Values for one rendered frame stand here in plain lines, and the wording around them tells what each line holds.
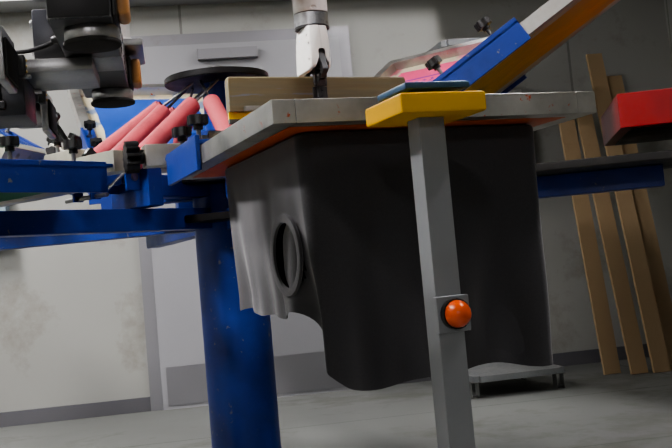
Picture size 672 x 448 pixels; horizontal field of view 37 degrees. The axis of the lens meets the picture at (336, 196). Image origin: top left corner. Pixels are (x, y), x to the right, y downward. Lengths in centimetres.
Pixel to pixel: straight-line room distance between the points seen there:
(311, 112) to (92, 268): 450
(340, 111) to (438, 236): 29
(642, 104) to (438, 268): 139
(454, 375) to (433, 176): 28
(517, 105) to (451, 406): 55
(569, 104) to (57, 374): 462
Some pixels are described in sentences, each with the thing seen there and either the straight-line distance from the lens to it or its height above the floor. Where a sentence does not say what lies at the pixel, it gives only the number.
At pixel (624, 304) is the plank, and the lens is 590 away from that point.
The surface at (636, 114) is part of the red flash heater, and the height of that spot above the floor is 105.
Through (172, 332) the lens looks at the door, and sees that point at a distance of 594.
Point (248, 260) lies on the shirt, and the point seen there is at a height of 76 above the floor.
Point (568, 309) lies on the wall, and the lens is 644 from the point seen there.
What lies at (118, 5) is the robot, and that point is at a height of 108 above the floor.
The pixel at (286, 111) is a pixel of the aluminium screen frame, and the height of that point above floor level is 97.
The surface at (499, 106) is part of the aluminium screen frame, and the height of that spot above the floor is 97.
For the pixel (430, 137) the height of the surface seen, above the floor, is 90.
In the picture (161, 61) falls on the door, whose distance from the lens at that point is 607.
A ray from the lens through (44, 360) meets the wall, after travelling 604.
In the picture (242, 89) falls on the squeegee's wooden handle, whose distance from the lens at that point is 214.
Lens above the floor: 73
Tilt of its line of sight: 4 degrees up
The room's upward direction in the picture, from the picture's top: 5 degrees counter-clockwise
